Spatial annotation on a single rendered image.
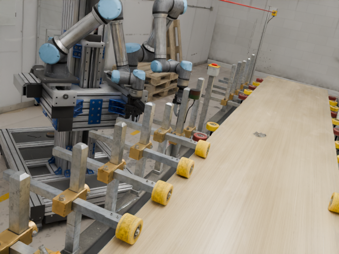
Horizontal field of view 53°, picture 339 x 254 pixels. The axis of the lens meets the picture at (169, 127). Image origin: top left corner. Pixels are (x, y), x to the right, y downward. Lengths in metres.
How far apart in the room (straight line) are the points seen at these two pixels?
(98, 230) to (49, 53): 1.03
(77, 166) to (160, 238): 0.35
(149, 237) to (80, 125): 1.35
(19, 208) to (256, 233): 0.78
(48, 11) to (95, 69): 2.10
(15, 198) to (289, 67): 8.99
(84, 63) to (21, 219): 1.53
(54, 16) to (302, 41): 6.71
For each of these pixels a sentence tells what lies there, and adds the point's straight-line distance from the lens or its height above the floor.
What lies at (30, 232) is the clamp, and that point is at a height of 0.96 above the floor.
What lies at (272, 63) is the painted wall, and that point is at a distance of 9.66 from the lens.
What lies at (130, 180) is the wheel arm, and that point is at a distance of 1.31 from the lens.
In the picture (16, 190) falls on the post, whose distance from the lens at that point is 0.95.
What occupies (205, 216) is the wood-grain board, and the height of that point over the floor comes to 0.90.
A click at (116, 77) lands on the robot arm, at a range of 2.02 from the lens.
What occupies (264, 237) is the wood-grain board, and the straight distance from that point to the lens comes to 1.29.
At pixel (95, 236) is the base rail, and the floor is 0.70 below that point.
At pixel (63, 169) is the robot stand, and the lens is 2.71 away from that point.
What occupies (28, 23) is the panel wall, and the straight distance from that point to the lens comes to 4.46.
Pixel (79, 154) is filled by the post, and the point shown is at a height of 1.11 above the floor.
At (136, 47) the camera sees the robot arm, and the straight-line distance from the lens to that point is 2.37.
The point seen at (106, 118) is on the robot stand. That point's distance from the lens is 2.41.
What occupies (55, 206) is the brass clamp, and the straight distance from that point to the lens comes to 1.16.
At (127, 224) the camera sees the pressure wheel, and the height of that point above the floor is 0.97.
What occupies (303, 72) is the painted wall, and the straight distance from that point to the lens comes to 9.58.
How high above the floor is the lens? 1.62
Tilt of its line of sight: 21 degrees down
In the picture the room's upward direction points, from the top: 11 degrees clockwise
